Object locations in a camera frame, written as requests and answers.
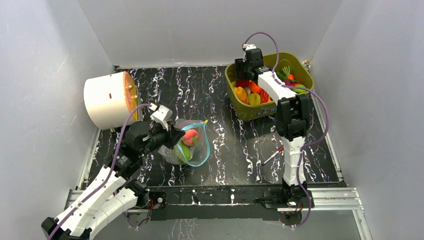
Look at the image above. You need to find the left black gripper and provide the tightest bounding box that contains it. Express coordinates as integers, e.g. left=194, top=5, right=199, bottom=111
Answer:
left=139, top=121, right=186, bottom=157

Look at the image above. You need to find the pink toy peach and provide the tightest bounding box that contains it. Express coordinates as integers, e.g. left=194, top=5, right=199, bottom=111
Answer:
left=181, top=129, right=199, bottom=147

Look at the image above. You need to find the green toy leaf vegetable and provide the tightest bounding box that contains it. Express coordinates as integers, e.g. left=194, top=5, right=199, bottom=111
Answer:
left=175, top=141, right=192, bottom=164

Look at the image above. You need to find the clear zip top bag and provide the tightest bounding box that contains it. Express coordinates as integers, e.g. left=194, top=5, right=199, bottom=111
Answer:
left=158, top=118, right=211, bottom=167

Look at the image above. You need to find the red toy apple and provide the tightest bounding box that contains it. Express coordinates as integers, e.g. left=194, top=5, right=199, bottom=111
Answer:
left=235, top=80, right=251, bottom=88

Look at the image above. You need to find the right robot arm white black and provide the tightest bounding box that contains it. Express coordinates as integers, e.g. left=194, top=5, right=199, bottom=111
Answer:
left=234, top=44, right=310, bottom=207

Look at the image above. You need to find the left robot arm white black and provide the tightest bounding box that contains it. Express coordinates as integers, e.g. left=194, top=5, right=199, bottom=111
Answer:
left=41, top=121, right=185, bottom=240

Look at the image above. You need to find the orange toy tangerine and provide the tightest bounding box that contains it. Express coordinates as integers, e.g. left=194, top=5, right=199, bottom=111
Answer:
left=248, top=81, right=263, bottom=94

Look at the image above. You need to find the orange toy carrot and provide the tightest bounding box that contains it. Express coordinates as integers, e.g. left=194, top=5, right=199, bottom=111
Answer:
left=282, top=66, right=295, bottom=81

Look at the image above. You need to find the olive green plastic bin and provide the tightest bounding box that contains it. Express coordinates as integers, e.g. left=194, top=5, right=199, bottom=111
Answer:
left=224, top=52, right=315, bottom=122

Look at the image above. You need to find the lime green toy fruit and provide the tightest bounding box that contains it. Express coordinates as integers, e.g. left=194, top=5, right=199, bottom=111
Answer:
left=292, top=84, right=308, bottom=94

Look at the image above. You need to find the white cylindrical appliance orange lid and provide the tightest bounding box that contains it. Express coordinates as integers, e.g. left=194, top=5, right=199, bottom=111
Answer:
left=83, top=71, right=141, bottom=130

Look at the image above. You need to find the red white marker pen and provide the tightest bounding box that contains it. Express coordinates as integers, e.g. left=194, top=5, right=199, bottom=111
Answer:
left=261, top=146, right=284, bottom=166

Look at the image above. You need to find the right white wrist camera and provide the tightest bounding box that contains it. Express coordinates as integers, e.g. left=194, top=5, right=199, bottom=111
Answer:
left=242, top=43, right=257, bottom=51

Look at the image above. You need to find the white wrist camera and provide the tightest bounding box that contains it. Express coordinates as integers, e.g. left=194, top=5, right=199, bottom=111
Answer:
left=242, top=43, right=257, bottom=51
left=149, top=103, right=173, bottom=131

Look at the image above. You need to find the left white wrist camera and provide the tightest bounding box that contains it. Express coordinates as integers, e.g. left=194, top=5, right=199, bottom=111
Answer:
left=149, top=103, right=173, bottom=131

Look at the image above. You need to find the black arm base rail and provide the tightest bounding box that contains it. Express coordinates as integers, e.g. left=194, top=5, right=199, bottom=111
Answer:
left=148, top=184, right=315, bottom=223

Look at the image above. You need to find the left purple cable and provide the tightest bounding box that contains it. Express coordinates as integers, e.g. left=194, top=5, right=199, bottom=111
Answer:
left=46, top=103, right=158, bottom=240

